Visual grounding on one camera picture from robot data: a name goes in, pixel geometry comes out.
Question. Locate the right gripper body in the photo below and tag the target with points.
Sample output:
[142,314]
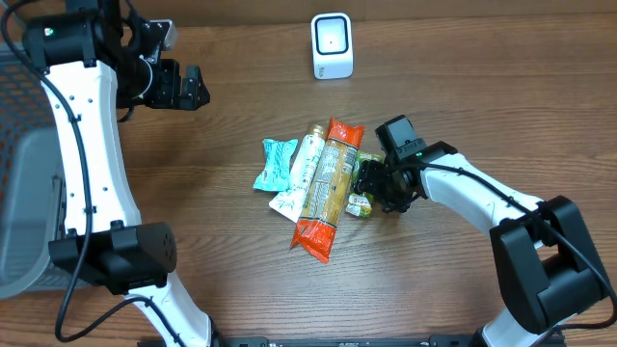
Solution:
[379,182]

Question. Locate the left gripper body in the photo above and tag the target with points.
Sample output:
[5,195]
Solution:
[170,83]

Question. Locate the green snack packet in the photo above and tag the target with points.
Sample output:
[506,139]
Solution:
[360,205]

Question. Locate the orange pasta packet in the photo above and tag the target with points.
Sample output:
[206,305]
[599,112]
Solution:
[316,227]

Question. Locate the white tube with gold cap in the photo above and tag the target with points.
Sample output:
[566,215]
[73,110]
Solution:
[290,202]

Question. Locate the light blue wipes packet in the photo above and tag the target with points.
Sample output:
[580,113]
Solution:
[275,175]

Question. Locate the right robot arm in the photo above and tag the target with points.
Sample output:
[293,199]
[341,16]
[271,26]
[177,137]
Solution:
[547,265]

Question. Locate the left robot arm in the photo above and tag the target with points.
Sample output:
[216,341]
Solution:
[94,60]

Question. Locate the white barcode scanner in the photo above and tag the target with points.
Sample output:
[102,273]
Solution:
[332,46]

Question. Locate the grey plastic basket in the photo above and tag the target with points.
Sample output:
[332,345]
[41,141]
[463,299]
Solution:
[33,191]

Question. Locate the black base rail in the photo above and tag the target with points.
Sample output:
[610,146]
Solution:
[439,340]

